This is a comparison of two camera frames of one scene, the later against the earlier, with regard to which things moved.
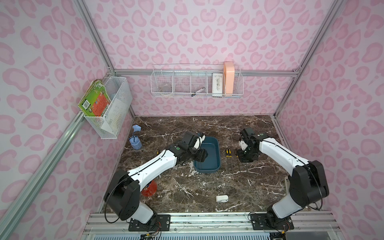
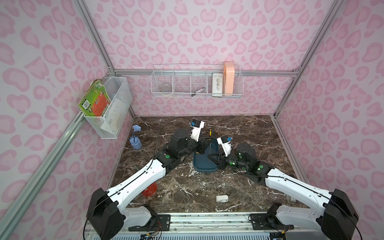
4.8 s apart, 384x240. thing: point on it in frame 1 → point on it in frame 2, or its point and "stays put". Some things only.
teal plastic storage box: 212,163 stays put
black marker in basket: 194,93 stays put
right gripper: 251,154 → 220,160
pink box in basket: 229,75 stays put
